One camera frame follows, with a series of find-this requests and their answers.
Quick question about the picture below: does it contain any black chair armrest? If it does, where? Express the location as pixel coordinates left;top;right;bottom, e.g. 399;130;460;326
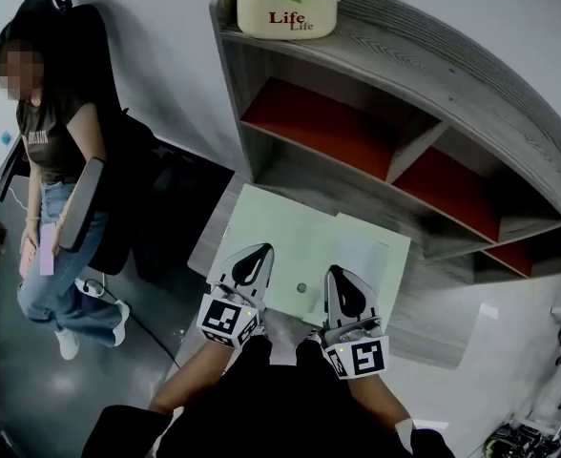
81;404;175;458

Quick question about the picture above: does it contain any pale green document folder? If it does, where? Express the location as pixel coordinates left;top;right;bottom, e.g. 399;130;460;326
205;183;412;326

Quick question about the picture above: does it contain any person's right forearm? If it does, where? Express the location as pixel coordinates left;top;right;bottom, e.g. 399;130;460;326
346;373;413;429

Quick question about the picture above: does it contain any white plant pot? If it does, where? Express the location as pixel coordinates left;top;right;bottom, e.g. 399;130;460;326
236;0;339;42

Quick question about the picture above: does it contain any black office chair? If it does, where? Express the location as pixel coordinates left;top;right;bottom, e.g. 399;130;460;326
0;0;177;283

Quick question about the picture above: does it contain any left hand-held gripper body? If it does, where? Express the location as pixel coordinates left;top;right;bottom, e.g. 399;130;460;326
197;281;268;350

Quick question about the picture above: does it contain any white sheet of paper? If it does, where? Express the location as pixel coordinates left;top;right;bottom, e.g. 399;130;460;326
335;213;391;304

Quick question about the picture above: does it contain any white power strip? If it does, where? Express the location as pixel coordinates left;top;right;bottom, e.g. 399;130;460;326
75;277;106;299

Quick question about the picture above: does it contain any black floor cable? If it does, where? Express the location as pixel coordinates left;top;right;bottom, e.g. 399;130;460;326
87;280;182;370

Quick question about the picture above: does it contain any white metal rack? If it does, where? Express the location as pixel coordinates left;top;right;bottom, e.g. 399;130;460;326
509;274;561;448

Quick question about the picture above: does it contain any person's black clothing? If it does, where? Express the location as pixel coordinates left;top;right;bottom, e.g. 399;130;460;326
156;335;456;458

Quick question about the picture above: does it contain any pink phone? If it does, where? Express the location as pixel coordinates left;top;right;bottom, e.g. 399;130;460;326
38;221;58;277

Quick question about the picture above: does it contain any person's left forearm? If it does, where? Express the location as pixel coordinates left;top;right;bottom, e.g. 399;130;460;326
148;335;244;415

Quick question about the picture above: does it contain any grey wooden shelf unit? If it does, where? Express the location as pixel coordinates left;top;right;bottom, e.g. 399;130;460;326
208;0;561;286

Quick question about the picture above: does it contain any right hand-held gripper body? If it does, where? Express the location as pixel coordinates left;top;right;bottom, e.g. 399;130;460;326
319;317;390;381

